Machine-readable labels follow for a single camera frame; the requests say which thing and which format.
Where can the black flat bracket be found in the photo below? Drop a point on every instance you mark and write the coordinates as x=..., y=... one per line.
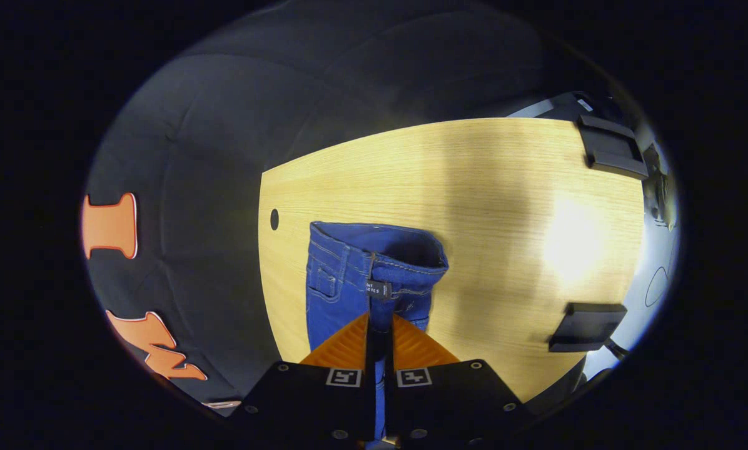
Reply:
x=586, y=328
x=611, y=150

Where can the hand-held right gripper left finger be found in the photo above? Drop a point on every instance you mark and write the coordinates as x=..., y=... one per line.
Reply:
x=311, y=403

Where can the dark equipment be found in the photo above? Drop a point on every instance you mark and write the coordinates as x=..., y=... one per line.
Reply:
x=662, y=187

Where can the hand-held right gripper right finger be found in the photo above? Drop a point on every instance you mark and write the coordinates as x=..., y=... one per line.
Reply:
x=449, y=403

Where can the black backdrop cloth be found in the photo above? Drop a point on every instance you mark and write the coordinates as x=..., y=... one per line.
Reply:
x=211, y=156

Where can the blue denim jeans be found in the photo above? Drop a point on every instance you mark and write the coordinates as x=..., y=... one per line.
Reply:
x=343, y=300

